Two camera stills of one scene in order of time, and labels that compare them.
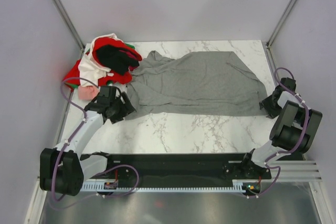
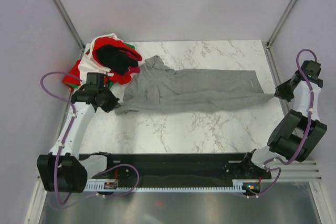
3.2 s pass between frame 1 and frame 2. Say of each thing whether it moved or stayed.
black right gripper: moved
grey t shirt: moved
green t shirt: stayed
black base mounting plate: stayed
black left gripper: moved
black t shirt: stayed
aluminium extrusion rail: stayed
